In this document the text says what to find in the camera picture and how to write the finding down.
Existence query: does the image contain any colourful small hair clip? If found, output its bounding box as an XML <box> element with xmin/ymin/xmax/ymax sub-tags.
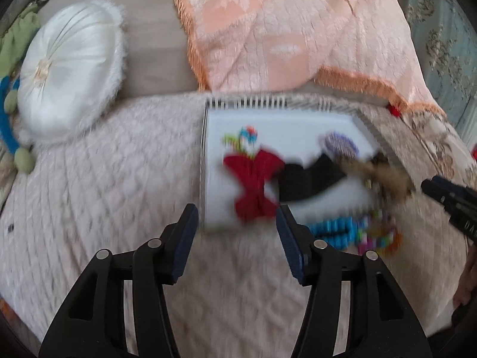
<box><xmin>223</xmin><ymin>126</ymin><xmax>260</xmax><ymax>154</ymax></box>

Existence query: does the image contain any blue ring plush toy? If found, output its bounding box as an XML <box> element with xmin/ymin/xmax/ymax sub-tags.
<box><xmin>0</xmin><ymin>76</ymin><xmax>36</xmax><ymax>175</ymax></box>

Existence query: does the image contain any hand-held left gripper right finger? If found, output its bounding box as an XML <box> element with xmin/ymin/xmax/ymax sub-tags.
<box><xmin>276</xmin><ymin>204</ymin><xmax>433</xmax><ymax>358</ymax></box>

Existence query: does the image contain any red bow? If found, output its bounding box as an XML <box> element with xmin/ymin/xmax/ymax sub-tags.
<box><xmin>223</xmin><ymin>148</ymin><xmax>286</xmax><ymax>225</ymax></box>

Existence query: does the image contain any multicolour bead bracelet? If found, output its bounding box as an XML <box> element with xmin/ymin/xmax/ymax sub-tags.
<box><xmin>357</xmin><ymin>209</ymin><xmax>404</xmax><ymax>259</ymax></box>

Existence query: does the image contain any round white satin pillow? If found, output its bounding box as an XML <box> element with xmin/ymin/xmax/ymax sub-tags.
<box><xmin>17</xmin><ymin>0</ymin><xmax>128</xmax><ymax>147</ymax></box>

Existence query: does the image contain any blue bead bracelet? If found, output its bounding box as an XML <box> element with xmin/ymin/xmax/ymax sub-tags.
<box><xmin>309</xmin><ymin>217</ymin><xmax>359</xmax><ymax>249</ymax></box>

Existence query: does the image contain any black fabric headband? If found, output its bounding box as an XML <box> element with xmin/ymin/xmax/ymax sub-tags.
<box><xmin>276</xmin><ymin>154</ymin><xmax>348</xmax><ymax>203</ymax></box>

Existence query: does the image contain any green plush toy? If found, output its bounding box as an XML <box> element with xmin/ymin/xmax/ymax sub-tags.
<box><xmin>0</xmin><ymin>5</ymin><xmax>42</xmax><ymax>80</ymax></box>

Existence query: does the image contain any brown lace bow hair clip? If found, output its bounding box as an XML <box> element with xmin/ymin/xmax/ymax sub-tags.
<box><xmin>337</xmin><ymin>158</ymin><xmax>415</xmax><ymax>203</ymax></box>

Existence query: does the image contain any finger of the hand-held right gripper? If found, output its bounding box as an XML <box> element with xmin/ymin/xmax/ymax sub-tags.
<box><xmin>421</xmin><ymin>175</ymin><xmax>477</xmax><ymax>213</ymax></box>

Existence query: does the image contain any pink fringed blanket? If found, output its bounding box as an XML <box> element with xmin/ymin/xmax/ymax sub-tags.
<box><xmin>174</xmin><ymin>0</ymin><xmax>448</xmax><ymax>119</ymax></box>

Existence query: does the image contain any beige sofa backrest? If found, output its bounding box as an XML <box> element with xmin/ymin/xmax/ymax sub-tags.
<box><xmin>33</xmin><ymin>0</ymin><xmax>210</xmax><ymax>102</ymax></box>

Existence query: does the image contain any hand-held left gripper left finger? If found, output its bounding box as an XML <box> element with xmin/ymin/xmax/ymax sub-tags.
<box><xmin>39</xmin><ymin>203</ymin><xmax>199</xmax><ymax>358</ymax></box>

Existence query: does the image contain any striped box with white inside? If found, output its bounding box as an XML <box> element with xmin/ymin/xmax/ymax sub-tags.
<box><xmin>199</xmin><ymin>95</ymin><xmax>405</xmax><ymax>234</ymax></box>

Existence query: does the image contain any quilted beige cover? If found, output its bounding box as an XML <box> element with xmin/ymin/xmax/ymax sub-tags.
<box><xmin>0</xmin><ymin>91</ymin><xmax>477</xmax><ymax>358</ymax></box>

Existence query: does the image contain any person's right hand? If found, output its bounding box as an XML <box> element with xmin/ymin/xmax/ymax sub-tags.
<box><xmin>454</xmin><ymin>279</ymin><xmax>477</xmax><ymax>309</ymax></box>

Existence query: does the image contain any teal damask fabric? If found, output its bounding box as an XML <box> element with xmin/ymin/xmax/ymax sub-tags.
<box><xmin>395</xmin><ymin>0</ymin><xmax>477</xmax><ymax>143</ymax></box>

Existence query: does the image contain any beige floral cushion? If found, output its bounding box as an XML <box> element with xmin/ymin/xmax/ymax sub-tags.
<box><xmin>400</xmin><ymin>109</ymin><xmax>477</xmax><ymax>195</ymax></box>

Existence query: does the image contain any purple bead bracelet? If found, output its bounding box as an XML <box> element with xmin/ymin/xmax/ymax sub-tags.
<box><xmin>323</xmin><ymin>130</ymin><xmax>361</xmax><ymax>158</ymax></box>

